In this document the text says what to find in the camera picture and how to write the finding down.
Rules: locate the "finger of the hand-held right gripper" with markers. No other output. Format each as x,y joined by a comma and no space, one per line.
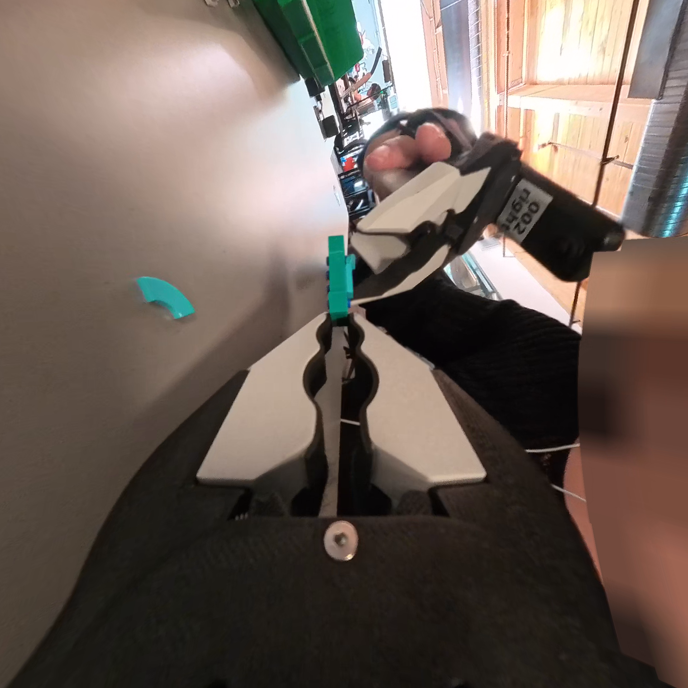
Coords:
419,199
414,269

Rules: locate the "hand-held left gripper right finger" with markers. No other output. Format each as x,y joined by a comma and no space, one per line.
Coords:
419,424

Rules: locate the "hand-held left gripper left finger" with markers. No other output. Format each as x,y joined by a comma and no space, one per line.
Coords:
258,419

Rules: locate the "teal lego assembly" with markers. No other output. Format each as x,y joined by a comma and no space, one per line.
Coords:
337,279

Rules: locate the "person's right forearm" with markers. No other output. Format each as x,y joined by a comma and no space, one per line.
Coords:
484,349

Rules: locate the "teal curved lego piece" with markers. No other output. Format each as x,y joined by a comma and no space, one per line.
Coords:
169,298

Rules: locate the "person's right hand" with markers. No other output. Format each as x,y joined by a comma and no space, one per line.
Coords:
398,153

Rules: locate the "large ribbed metal duct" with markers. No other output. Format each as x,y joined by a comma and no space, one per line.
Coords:
661,172

